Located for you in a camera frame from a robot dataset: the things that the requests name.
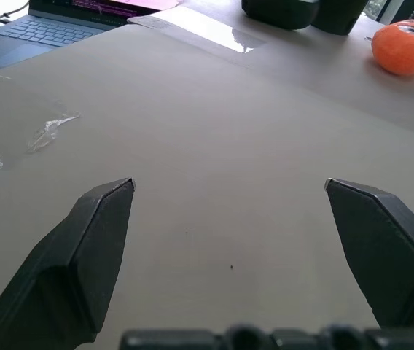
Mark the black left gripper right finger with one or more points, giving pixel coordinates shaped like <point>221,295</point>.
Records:
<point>382,255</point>

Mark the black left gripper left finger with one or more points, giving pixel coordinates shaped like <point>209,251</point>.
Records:
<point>72,270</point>

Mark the clear crumpled tape piece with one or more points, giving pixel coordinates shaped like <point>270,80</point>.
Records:
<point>46,133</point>

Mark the orange plush toy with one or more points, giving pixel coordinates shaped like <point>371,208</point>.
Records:
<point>404,47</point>

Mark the black container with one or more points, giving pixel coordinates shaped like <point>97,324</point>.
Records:
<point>340,16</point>

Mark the blue laptop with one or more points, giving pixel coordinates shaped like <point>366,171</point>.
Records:
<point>46,27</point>

